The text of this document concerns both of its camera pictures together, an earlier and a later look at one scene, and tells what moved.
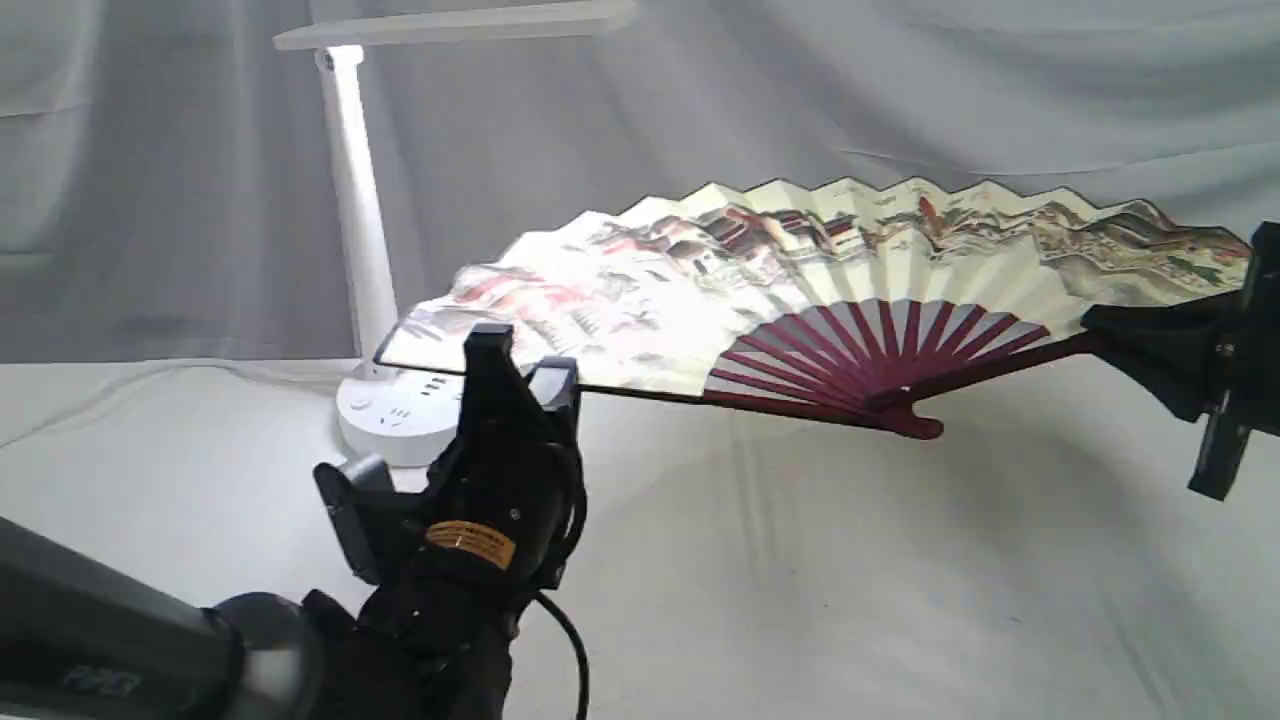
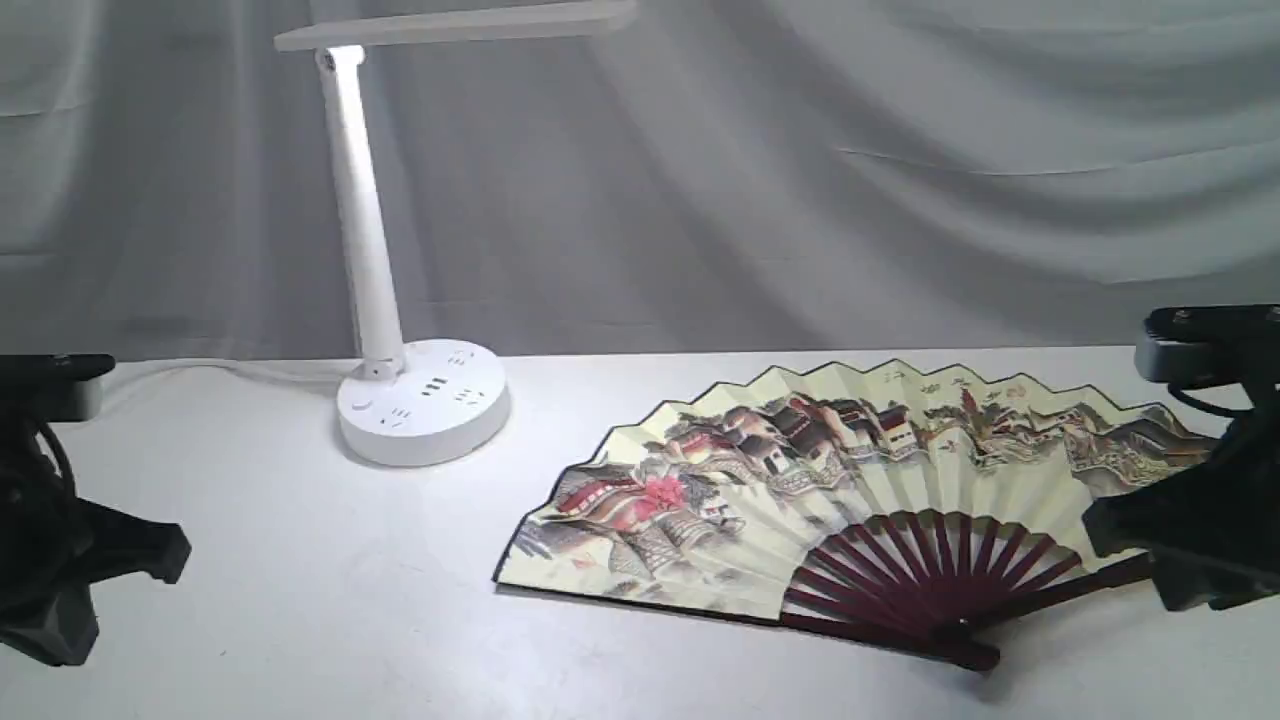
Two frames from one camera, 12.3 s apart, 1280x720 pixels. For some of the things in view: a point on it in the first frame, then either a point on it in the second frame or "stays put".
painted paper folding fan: (876, 302) to (944, 505)
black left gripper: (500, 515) to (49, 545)
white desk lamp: (390, 414) stays put
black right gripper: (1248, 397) to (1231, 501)
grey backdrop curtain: (169, 185) stays put
